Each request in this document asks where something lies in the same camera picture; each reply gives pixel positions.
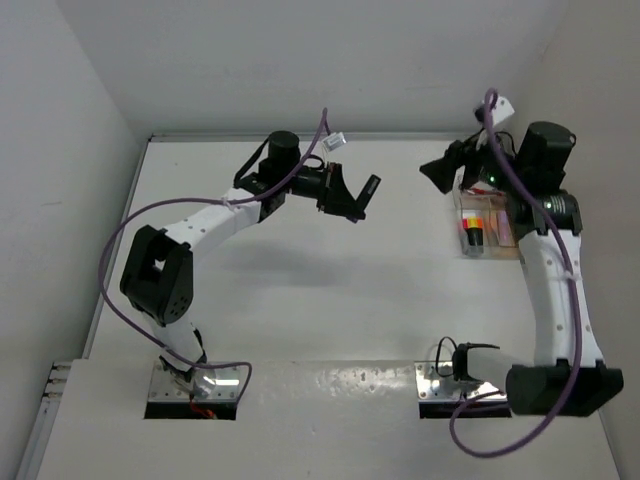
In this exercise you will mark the pink translucent highlighter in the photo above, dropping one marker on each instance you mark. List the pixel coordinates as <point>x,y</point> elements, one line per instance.
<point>504,231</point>

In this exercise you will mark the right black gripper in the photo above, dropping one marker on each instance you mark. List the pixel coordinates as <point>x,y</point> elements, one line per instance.
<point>443,170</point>

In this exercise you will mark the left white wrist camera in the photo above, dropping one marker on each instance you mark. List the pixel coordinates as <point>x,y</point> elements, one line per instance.
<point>333,141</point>

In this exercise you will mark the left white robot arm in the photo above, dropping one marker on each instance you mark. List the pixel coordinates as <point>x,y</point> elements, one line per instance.
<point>159,273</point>

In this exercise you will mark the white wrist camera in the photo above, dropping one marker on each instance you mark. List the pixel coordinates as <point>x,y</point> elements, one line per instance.
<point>333,141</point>
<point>501,111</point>

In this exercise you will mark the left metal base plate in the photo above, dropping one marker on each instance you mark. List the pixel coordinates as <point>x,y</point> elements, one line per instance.
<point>212,386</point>

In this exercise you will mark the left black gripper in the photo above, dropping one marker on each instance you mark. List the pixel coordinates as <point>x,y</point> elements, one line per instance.
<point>337,200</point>

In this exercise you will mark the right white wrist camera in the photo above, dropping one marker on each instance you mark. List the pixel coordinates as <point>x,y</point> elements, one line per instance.
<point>501,111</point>

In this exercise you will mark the yellow black highlighter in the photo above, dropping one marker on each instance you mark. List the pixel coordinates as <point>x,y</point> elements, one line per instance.
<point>473,240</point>

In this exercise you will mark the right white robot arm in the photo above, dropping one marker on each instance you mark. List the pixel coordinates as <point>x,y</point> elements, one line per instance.
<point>567,364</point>

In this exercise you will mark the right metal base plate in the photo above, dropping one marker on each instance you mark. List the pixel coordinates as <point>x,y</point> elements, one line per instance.
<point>435,384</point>

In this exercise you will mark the metal base plate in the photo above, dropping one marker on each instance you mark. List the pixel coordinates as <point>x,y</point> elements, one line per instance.
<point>212,386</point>
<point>435,384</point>

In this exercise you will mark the red gel pen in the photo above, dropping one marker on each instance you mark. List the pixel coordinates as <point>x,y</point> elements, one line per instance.
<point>482,192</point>

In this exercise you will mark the clear acrylic container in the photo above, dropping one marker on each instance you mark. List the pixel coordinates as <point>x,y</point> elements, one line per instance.
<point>485,207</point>

